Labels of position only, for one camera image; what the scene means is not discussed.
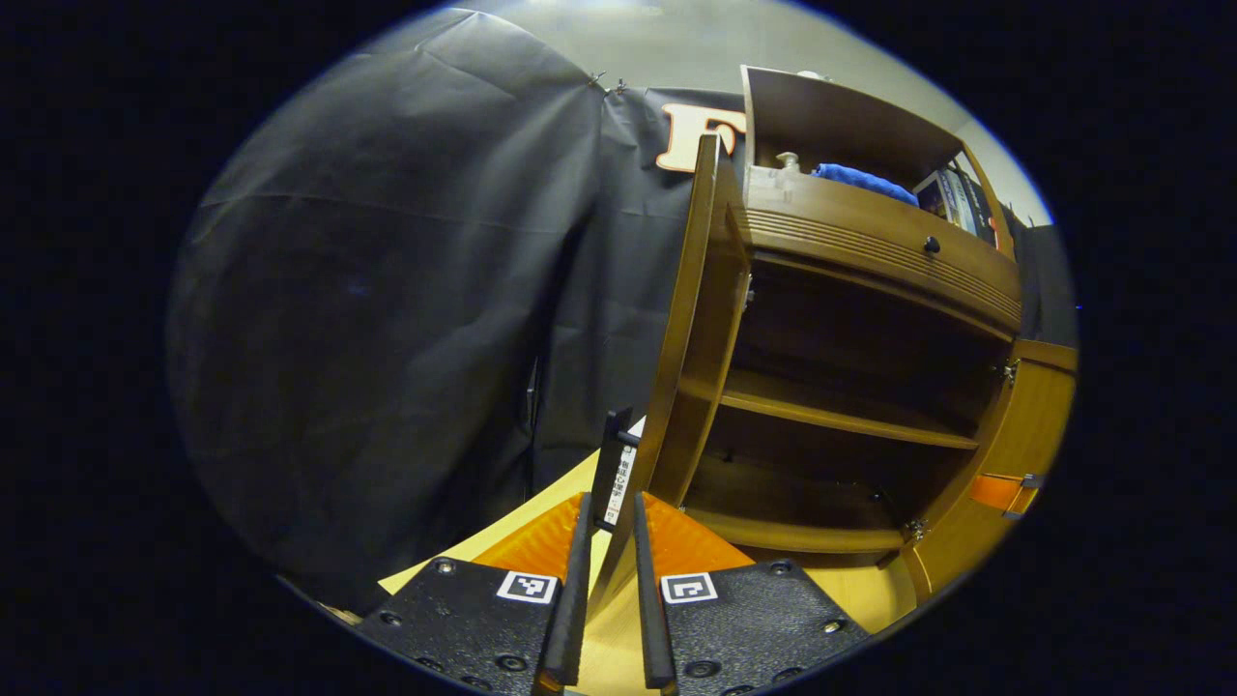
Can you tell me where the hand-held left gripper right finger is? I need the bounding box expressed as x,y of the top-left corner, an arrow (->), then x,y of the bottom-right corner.
633,491 -> 871,695

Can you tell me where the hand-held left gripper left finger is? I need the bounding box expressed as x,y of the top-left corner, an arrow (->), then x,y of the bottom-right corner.
353,491 -> 592,695

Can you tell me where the wooden shoe cabinet door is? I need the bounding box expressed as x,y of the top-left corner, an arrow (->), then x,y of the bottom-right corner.
904,338 -> 1079,602
585,133 -> 755,620

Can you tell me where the black door handle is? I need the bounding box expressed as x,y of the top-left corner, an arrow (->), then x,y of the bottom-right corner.
591,408 -> 641,533

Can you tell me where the wooden double-door shoe cabinet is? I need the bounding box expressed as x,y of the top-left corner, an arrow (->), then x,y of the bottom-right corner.
676,66 -> 1025,571

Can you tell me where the white spine book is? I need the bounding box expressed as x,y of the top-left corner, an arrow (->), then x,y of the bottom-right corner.
604,418 -> 647,528

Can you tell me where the wooden inner shelf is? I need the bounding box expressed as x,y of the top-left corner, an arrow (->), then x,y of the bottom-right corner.
676,367 -> 982,450

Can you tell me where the black spine book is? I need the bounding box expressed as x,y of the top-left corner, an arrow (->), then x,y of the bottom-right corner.
957,164 -> 998,245

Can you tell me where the pale blue spine book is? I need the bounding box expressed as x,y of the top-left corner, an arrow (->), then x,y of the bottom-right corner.
937,166 -> 977,233

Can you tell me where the wooden ribbed drawer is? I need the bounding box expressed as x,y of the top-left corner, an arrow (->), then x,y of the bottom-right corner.
739,169 -> 1023,344

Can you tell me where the blue folded towel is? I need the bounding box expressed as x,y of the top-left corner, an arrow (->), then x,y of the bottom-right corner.
812,162 -> 919,207

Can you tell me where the black backdrop cloth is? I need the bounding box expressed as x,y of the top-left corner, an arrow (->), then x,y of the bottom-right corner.
166,8 -> 1079,610

